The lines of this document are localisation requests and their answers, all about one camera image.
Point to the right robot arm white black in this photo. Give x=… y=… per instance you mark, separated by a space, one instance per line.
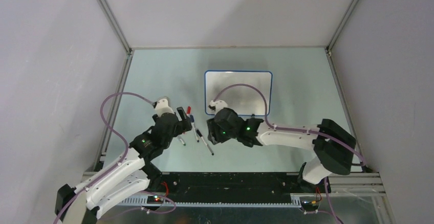
x=333 y=146

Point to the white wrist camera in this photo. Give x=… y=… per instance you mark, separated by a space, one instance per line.
x=162 y=106
x=217 y=105

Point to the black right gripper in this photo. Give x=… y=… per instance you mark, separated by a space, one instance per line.
x=214 y=135

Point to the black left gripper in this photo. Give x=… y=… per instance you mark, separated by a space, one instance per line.
x=184 y=124

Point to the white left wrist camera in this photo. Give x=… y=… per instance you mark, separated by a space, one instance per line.
x=162 y=106

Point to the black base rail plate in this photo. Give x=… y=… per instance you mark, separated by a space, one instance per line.
x=233 y=187

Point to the blue whiteboard marker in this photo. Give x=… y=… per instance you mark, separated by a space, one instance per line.
x=194 y=128

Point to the green whiteboard marker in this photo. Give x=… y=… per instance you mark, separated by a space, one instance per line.
x=181 y=140

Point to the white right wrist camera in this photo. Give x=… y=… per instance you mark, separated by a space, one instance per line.
x=217 y=105

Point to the black whiteboard marker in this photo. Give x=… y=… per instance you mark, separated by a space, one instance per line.
x=204 y=141

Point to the blue-framed whiteboard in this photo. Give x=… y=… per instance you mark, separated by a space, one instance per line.
x=246 y=92

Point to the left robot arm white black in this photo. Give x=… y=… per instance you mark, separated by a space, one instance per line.
x=131 y=173

